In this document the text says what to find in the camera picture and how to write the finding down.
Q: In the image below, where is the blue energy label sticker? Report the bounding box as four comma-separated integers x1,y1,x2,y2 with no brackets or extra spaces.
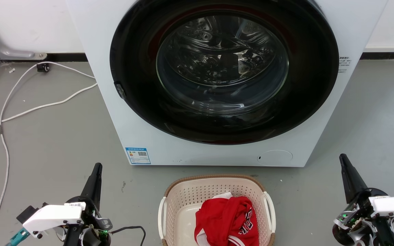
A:
125,147,151,165

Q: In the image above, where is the red sports jersey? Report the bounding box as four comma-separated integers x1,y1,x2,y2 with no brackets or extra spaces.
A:
194,192,260,246

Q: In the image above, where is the small printed text label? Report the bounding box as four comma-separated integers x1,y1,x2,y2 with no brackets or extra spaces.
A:
338,56,351,73

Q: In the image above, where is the round white filter cover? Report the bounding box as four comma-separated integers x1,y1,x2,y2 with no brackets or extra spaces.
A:
257,150,293,167

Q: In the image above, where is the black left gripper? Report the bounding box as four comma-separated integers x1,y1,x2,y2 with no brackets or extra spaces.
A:
64,163,113,246

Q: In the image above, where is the white front-load washing machine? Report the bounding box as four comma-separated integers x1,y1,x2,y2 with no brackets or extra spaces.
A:
66,0,388,168

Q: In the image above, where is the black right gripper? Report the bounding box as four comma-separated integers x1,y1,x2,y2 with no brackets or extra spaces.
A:
332,154,394,246

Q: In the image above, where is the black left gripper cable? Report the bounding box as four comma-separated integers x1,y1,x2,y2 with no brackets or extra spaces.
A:
110,225,146,246

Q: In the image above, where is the black round washer door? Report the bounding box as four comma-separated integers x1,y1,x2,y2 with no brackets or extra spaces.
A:
110,0,339,145

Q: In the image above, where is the white power cable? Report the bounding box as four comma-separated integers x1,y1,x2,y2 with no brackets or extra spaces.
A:
0,83,98,131

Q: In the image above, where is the beige plastic laundry basket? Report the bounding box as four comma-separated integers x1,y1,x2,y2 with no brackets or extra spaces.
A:
158,175,276,246

